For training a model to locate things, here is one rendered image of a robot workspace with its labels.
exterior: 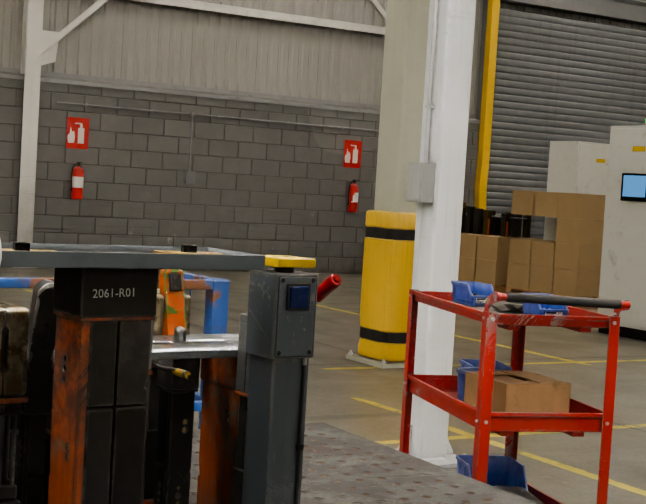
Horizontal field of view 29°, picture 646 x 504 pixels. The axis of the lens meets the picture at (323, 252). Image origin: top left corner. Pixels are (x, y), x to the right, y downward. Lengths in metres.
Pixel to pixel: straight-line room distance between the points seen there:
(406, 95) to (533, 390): 5.19
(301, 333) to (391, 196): 7.35
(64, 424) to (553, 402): 2.69
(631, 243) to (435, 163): 6.51
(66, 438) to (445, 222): 4.38
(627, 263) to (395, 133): 3.84
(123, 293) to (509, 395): 2.57
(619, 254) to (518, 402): 8.31
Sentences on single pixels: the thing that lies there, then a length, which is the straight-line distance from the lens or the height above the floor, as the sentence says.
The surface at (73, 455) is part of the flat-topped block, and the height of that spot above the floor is 0.92.
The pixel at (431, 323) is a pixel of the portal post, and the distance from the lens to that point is 5.79.
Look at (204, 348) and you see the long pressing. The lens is 1.90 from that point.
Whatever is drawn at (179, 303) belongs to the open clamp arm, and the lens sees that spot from 2.12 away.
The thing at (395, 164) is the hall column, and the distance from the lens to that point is 8.96.
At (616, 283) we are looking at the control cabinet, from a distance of 12.26.
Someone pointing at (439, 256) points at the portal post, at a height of 0.97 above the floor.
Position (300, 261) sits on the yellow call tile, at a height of 1.16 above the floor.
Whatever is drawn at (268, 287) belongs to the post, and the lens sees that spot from 1.63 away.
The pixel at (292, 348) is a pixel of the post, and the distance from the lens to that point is 1.65.
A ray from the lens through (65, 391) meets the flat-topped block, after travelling 1.53.
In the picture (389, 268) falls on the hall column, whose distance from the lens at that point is 8.90.
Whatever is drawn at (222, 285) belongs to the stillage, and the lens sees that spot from 3.92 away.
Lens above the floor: 1.26
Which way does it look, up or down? 3 degrees down
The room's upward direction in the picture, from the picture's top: 3 degrees clockwise
